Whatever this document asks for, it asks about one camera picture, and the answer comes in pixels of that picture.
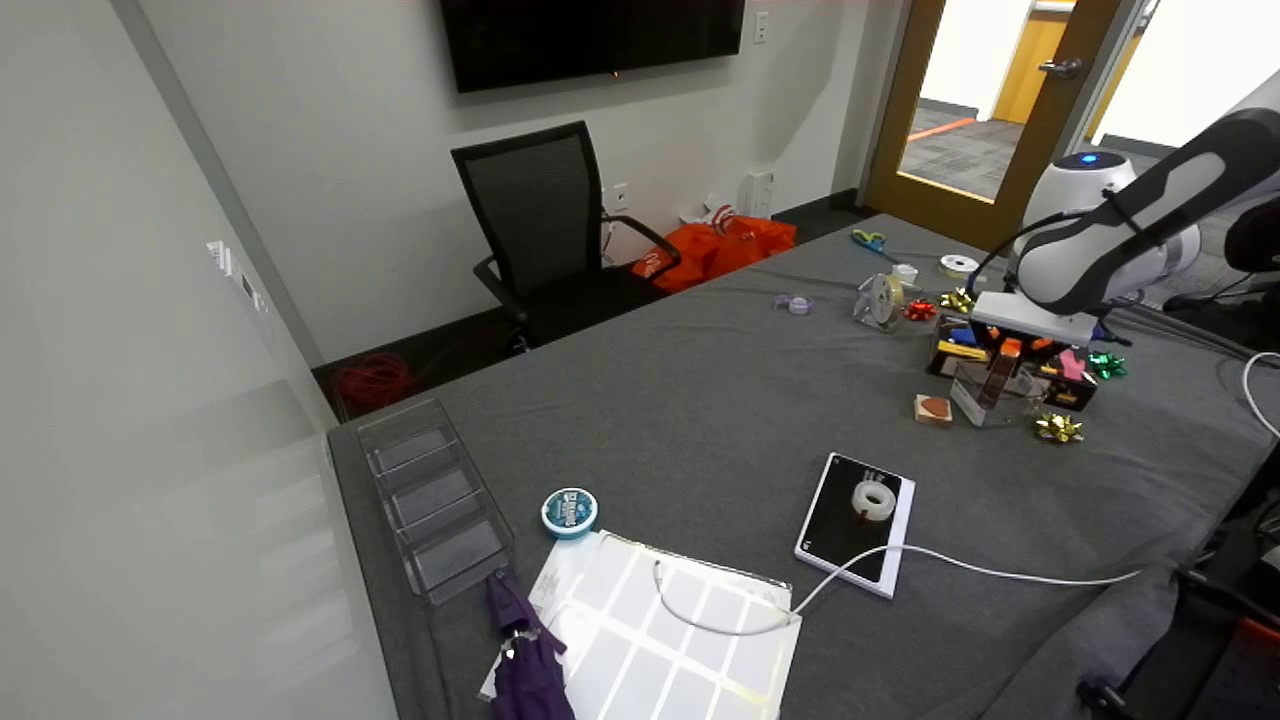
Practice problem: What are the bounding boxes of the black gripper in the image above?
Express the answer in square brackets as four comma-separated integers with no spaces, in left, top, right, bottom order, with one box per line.
[994,339,1078,402]

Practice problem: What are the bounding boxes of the small white tape roll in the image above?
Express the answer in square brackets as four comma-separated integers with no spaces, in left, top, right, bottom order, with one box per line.
[850,474,901,524]

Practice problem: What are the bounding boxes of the teal tape roll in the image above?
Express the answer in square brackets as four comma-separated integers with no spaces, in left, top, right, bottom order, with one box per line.
[538,484,604,543]

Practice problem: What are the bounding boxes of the black box of bows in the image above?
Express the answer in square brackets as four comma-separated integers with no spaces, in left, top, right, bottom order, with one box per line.
[928,325,1104,415]

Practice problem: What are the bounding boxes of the clear plastic cup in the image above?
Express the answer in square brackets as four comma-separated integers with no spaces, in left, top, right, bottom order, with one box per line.
[850,266,914,333]

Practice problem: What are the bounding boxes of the wooden glass door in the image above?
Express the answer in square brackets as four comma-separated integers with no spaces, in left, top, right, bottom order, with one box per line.
[862,0,1138,254]

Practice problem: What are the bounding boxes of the grey tablecloth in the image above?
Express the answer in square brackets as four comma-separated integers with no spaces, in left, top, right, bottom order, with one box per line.
[326,211,1280,720]

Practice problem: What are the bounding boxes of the orange plastic bag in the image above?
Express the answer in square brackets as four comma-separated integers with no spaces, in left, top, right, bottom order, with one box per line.
[628,211,806,294]

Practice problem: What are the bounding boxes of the white label sheet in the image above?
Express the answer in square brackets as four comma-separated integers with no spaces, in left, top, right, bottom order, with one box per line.
[525,526,809,720]

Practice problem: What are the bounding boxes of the black mesh office chair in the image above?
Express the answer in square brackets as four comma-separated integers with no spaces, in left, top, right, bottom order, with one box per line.
[448,116,689,353]

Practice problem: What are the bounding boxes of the purple cloth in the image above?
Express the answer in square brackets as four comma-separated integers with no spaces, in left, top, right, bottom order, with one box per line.
[475,567,582,720]

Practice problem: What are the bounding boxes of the clear plastic tray organizer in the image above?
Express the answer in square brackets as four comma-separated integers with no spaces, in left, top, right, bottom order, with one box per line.
[358,402,517,606]

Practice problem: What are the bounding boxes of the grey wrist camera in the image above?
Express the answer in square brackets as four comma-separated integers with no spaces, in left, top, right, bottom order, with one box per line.
[969,292,1104,347]

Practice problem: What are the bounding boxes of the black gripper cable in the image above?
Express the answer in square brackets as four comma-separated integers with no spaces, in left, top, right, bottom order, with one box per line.
[969,214,1039,305]

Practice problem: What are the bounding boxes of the white tablet cable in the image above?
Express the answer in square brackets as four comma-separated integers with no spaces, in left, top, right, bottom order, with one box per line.
[647,537,1149,641]

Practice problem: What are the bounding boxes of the blue green handled scissors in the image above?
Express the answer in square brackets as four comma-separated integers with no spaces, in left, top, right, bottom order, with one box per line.
[850,227,904,264]

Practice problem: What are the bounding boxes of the loose white cable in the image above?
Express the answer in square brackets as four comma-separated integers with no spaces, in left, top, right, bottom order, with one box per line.
[1236,347,1280,442]

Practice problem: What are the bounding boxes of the black tablet white frame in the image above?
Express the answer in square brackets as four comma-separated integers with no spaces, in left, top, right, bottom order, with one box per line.
[792,449,921,600]

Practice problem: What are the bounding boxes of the white wall outlet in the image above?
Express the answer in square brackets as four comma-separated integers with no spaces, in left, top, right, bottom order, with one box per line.
[745,163,784,214]

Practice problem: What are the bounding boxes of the black wall television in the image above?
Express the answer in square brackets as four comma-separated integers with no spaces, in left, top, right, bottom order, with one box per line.
[437,0,748,97]

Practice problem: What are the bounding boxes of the red cord bundle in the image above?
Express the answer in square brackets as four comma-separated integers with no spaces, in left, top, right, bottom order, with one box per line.
[328,353,420,420]

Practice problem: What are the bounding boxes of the white wall light switch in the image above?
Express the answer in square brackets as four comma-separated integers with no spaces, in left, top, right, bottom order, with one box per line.
[204,237,263,312]

